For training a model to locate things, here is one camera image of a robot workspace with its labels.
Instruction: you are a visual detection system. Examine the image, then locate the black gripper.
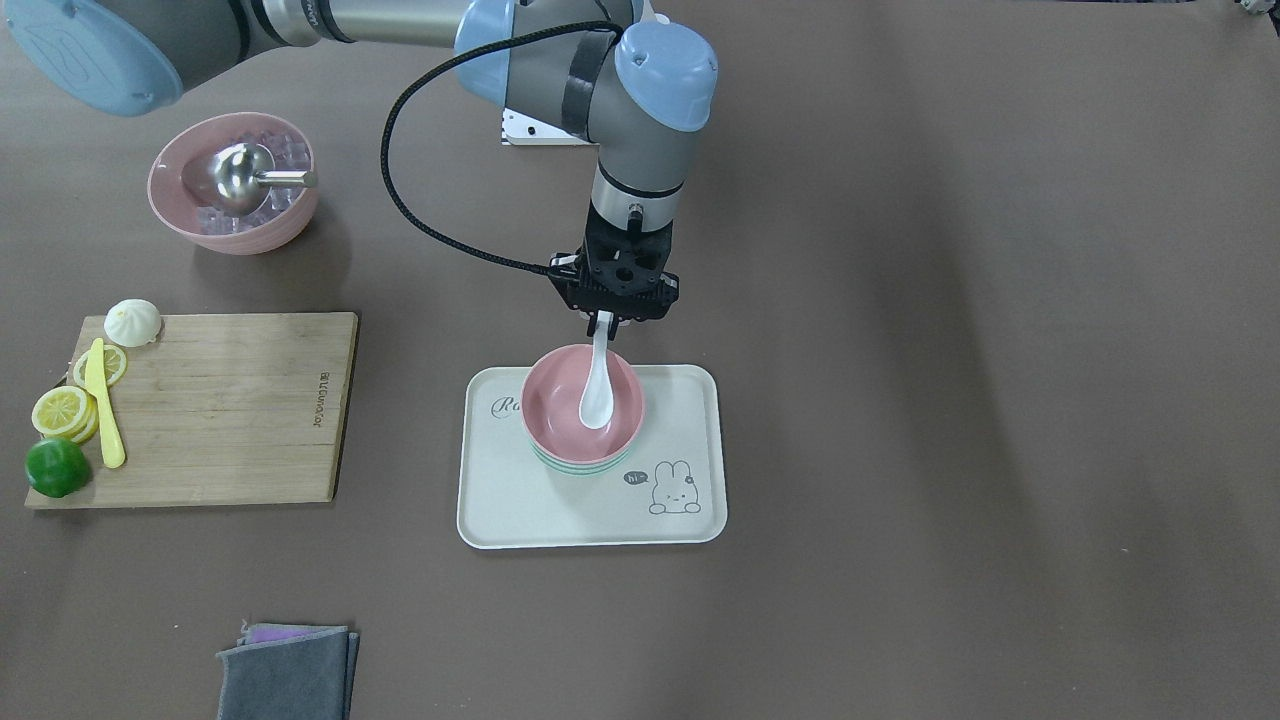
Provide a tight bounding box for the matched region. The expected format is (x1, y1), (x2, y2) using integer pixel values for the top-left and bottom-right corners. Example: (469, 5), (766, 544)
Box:
(548, 208), (680, 342)

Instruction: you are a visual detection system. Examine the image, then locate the white ceramic spoon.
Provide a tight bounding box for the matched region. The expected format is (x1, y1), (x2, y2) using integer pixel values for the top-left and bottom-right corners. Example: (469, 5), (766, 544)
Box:
(579, 310), (614, 430)

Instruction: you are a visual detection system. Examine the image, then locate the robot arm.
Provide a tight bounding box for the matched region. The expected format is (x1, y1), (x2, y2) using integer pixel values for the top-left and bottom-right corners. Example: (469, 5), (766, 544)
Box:
(3, 1), (718, 337)

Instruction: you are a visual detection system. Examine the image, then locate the green bowl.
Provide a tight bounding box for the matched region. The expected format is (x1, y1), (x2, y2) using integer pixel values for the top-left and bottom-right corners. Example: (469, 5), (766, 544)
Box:
(527, 439), (631, 477)

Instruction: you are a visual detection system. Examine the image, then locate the pink bowl with ice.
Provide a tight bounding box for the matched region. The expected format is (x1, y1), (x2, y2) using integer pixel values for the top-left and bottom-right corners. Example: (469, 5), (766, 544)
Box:
(147, 111), (319, 255)

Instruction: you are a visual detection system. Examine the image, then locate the cream rabbit tray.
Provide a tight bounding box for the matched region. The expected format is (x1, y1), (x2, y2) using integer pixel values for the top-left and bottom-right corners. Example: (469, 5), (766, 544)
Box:
(457, 365), (730, 550)

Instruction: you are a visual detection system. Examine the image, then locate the metal ice scoop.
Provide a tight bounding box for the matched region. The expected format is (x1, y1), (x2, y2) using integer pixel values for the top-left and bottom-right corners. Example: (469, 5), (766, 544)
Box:
(206, 142), (317, 217)

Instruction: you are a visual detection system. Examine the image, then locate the bamboo cutting board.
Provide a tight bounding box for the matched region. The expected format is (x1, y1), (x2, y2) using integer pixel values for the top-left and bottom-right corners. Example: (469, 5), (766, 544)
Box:
(26, 313), (358, 510)

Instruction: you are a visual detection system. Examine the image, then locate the grey folded cloth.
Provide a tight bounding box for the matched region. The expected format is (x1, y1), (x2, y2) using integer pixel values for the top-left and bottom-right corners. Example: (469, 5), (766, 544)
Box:
(216, 623), (360, 719)

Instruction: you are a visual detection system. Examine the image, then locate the lemon slice back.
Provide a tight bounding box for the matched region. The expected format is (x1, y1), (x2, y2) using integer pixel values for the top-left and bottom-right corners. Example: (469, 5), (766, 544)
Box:
(70, 345), (128, 389)

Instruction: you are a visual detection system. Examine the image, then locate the lemon slice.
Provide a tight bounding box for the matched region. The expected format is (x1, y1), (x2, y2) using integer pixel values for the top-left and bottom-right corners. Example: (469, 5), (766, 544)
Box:
(29, 386), (99, 445)
(70, 345), (128, 389)

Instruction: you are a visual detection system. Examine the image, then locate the yellow plastic knife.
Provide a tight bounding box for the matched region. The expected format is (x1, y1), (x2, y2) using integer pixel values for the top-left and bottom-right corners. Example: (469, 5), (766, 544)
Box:
(84, 338), (127, 469)

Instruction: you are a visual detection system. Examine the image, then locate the lemon slice front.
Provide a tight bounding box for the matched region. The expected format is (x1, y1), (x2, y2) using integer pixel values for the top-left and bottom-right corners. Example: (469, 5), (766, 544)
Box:
(29, 386), (99, 445)

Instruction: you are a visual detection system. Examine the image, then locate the green lime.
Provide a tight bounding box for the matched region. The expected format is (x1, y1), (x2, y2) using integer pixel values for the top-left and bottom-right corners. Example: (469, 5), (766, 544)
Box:
(24, 437), (92, 498)

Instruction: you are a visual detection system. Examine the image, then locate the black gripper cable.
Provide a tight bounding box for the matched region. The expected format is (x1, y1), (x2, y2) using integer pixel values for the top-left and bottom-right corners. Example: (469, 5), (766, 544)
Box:
(380, 20), (625, 277)

